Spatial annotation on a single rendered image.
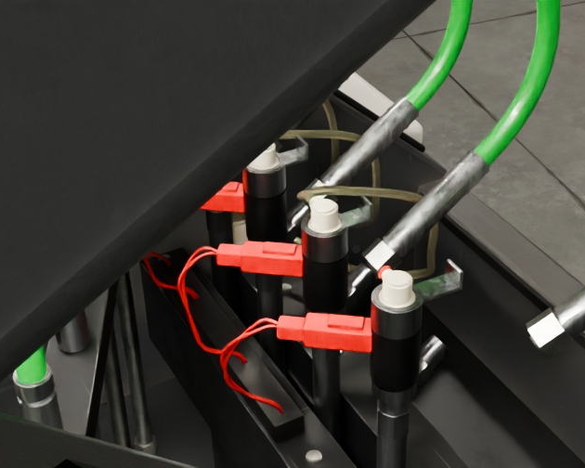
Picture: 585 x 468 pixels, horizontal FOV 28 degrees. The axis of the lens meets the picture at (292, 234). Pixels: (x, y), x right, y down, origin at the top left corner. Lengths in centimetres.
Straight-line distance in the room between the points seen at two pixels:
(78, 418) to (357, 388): 24
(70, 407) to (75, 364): 3
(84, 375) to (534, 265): 44
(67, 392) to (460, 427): 44
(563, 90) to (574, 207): 56
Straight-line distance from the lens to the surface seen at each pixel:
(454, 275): 65
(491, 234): 99
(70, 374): 64
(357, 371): 80
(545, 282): 94
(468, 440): 97
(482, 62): 334
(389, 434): 69
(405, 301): 63
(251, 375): 78
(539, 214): 271
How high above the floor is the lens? 152
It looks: 36 degrees down
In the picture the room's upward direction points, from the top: 2 degrees counter-clockwise
